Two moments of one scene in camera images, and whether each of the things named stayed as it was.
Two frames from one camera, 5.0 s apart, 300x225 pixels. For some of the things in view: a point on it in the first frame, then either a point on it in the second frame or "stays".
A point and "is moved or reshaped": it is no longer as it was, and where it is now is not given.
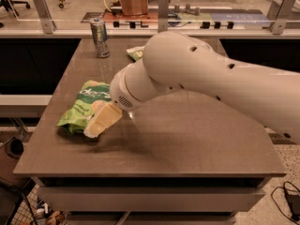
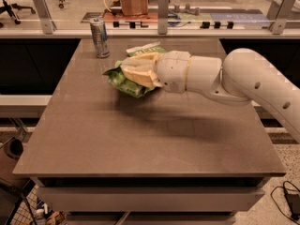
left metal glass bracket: [43, 12] stays
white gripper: [121, 91] -> [172, 69]
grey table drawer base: [149, 200] stays
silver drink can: [99, 34] stays
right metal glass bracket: [286, 10] stays
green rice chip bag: [92, 97] is moved or reshaped
